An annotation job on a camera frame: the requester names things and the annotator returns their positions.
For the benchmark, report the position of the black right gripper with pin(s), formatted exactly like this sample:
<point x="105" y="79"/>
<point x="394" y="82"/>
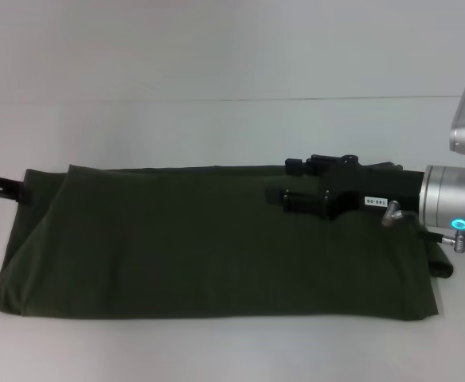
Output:
<point x="376" y="187"/>

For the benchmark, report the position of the dark green printed t-shirt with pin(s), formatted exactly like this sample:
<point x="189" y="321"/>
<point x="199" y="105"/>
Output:
<point x="177" y="246"/>

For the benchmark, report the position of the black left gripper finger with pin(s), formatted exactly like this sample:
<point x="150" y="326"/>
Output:
<point x="7" y="191"/>

